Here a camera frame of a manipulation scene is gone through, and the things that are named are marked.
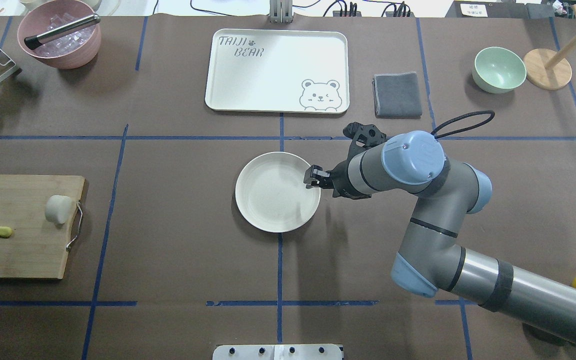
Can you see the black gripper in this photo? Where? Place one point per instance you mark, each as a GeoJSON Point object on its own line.
{"type": "Point", "coordinates": [340, 180]}

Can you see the cream round plate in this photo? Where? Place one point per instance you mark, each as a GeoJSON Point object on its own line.
{"type": "Point", "coordinates": [270, 193]}

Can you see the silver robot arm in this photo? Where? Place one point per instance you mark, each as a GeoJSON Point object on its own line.
{"type": "Point", "coordinates": [429, 258]}

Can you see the white bear tray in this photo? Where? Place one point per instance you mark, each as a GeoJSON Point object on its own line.
{"type": "Point", "coordinates": [279, 71]}

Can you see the white steamed bun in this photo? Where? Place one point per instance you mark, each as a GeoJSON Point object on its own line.
{"type": "Point", "coordinates": [59, 208]}

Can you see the grey folded cloth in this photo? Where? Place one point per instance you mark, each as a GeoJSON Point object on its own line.
{"type": "Point", "coordinates": [396, 96]}

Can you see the black power strip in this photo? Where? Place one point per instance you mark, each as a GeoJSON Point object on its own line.
{"type": "Point", "coordinates": [369, 9]}

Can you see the mint green bowl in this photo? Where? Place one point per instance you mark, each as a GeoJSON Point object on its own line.
{"type": "Point", "coordinates": [497, 70]}

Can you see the black labelled box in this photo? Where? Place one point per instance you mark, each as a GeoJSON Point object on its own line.
{"type": "Point", "coordinates": [504, 9]}

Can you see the wooden mug tree stand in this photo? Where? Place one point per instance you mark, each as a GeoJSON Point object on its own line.
{"type": "Point", "coordinates": [548, 69]}

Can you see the bamboo cutting board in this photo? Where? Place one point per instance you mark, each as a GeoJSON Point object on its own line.
{"type": "Point", "coordinates": [37, 249]}

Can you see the pink bowl with ice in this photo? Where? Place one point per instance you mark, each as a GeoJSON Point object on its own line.
{"type": "Point", "coordinates": [68, 52]}

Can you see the aluminium frame post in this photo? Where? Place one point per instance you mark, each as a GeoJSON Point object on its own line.
{"type": "Point", "coordinates": [281, 11]}

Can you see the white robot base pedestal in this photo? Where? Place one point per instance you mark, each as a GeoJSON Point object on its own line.
{"type": "Point", "coordinates": [313, 351]}

